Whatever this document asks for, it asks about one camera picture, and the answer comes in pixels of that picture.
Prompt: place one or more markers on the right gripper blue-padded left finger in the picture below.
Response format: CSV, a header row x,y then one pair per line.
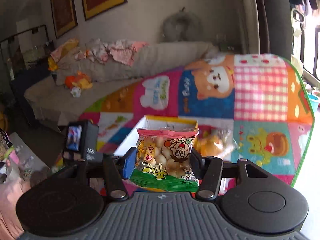
x,y
120,167

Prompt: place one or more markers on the grey window curtain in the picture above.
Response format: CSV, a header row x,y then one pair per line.
x,y
265,27

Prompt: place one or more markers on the yellow cardboard box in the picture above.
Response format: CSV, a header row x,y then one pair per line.
x,y
155,126

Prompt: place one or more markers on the sesame stick clear packet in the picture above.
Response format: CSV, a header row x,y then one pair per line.
x,y
229,143

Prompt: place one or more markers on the bun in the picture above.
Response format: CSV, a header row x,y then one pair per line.
x,y
211,145

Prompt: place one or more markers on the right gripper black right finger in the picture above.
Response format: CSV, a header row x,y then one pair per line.
x,y
205,166

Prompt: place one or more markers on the biscuit ball snack bag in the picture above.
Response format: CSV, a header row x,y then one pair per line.
x,y
163,163

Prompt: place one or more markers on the grey round plush cushion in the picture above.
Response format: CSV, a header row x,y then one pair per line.
x,y
182,26

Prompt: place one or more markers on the orange plush toy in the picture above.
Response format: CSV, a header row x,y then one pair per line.
x,y
79,80

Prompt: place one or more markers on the white small plush toy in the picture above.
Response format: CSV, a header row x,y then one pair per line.
x,y
76,92

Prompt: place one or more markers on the colourful cartoon play mat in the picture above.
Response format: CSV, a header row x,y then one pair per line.
x,y
259,97

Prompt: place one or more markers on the pink baby clothes pile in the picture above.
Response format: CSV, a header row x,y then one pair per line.
x,y
122,51

